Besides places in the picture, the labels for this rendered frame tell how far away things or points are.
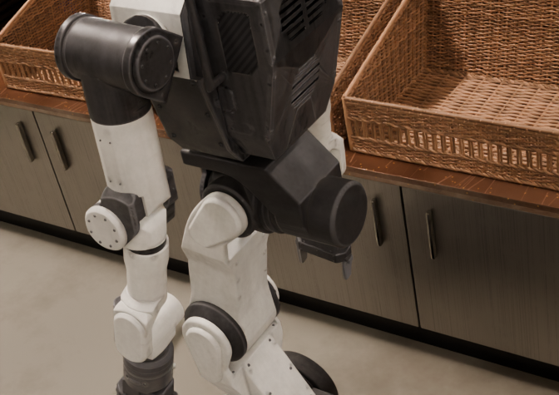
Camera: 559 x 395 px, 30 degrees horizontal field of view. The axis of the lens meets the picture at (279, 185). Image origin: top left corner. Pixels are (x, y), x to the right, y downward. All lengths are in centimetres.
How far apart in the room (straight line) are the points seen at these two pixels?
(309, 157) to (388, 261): 93
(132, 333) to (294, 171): 37
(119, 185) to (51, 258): 193
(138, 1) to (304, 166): 39
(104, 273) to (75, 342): 31
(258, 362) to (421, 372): 73
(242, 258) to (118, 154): 46
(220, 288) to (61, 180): 137
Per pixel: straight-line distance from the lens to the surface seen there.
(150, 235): 161
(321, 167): 171
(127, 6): 156
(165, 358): 183
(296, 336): 290
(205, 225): 179
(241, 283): 193
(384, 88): 261
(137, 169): 152
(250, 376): 209
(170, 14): 150
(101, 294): 324
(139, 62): 140
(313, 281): 281
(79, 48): 146
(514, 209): 232
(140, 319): 171
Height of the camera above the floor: 195
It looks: 34 degrees down
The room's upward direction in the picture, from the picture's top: 12 degrees counter-clockwise
